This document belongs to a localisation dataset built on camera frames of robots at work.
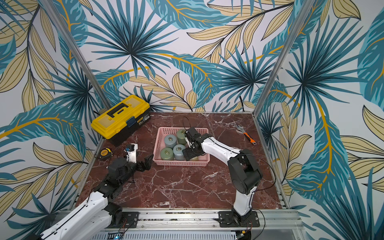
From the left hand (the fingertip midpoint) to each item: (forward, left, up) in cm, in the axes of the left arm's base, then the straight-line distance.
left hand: (145, 155), depth 81 cm
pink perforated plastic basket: (+14, -4, -10) cm, 17 cm away
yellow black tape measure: (+6, +28, -11) cm, 31 cm away
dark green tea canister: (+4, -10, -5) cm, 12 cm away
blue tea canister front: (+5, -16, -5) cm, 18 cm away
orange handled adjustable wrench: (+30, -61, -13) cm, 69 cm away
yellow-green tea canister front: (0, -26, -2) cm, 27 cm away
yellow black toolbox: (+18, +21, +3) cm, 28 cm away
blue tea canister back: (+13, -11, -5) cm, 18 cm away
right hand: (+7, -25, -8) cm, 28 cm away
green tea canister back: (+17, -18, -7) cm, 26 cm away
